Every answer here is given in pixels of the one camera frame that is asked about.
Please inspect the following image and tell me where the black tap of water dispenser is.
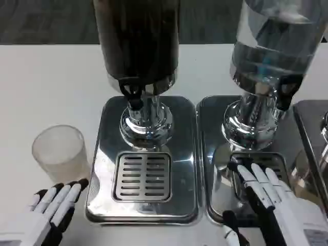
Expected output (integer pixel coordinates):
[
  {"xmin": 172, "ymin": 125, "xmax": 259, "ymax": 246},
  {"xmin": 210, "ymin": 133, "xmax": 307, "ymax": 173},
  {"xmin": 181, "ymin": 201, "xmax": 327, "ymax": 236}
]
[{"xmin": 278, "ymin": 74, "xmax": 299, "ymax": 111}]

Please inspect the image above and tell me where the dark drink dispenser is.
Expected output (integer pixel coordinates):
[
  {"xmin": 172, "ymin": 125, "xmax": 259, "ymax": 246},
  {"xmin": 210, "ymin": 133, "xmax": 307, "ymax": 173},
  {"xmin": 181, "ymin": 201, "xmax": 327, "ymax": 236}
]
[{"xmin": 92, "ymin": 0, "xmax": 181, "ymax": 151}]

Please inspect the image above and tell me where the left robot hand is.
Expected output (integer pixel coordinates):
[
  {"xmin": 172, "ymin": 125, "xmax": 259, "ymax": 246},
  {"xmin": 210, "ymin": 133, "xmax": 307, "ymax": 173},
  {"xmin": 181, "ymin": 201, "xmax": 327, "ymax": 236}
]
[{"xmin": 0, "ymin": 178, "xmax": 90, "ymax": 246}]

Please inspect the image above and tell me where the steel drip grid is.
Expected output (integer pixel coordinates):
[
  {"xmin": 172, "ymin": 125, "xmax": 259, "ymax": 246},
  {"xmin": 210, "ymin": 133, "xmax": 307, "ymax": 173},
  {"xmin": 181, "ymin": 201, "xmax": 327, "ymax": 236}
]
[
  {"xmin": 112, "ymin": 152, "xmax": 172, "ymax": 203},
  {"xmin": 229, "ymin": 152, "xmax": 288, "ymax": 180}
]

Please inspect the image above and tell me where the clear water dispenser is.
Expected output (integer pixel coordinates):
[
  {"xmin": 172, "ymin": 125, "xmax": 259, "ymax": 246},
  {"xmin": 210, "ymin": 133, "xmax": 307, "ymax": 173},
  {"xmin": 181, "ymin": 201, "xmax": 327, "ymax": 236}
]
[{"xmin": 221, "ymin": 0, "xmax": 328, "ymax": 151}]

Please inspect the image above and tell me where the clear ribbed glass cup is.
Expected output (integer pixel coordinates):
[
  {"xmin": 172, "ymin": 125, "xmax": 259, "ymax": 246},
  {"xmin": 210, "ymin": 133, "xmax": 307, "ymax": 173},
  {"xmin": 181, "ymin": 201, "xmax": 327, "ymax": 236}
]
[{"xmin": 31, "ymin": 125, "xmax": 91, "ymax": 186}]

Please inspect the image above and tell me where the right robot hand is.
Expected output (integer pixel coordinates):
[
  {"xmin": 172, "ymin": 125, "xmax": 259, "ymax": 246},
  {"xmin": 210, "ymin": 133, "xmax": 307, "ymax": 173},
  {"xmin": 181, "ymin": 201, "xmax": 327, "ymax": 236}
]
[{"xmin": 222, "ymin": 160, "xmax": 328, "ymax": 246}]

